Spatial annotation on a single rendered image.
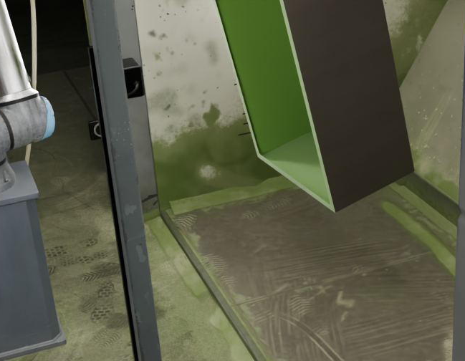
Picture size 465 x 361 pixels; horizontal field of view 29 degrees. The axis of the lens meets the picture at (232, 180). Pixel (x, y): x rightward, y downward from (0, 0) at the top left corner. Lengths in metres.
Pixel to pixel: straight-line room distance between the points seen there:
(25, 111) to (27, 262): 0.54
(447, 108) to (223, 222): 1.13
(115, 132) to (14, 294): 1.54
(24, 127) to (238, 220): 1.26
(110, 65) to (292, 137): 1.96
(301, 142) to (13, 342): 1.38
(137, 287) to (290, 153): 1.68
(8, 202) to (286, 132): 1.20
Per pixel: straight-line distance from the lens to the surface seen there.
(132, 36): 3.91
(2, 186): 3.22
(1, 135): 3.18
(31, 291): 3.36
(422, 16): 4.46
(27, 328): 3.44
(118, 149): 1.92
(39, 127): 3.24
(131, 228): 2.01
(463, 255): 1.34
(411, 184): 4.23
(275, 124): 3.67
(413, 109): 4.36
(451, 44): 4.35
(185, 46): 3.99
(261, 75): 3.58
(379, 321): 3.37
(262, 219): 4.07
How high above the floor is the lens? 1.97
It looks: 26 degrees down
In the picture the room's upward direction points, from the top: 5 degrees counter-clockwise
